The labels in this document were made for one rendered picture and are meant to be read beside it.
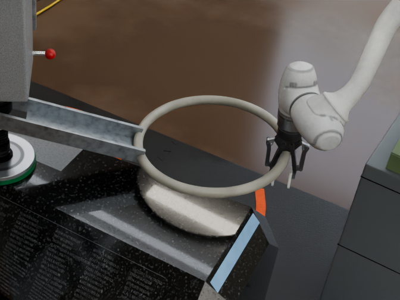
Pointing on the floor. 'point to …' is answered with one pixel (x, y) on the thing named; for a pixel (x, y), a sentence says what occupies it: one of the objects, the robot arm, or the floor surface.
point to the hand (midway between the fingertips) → (281, 176)
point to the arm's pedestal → (370, 234)
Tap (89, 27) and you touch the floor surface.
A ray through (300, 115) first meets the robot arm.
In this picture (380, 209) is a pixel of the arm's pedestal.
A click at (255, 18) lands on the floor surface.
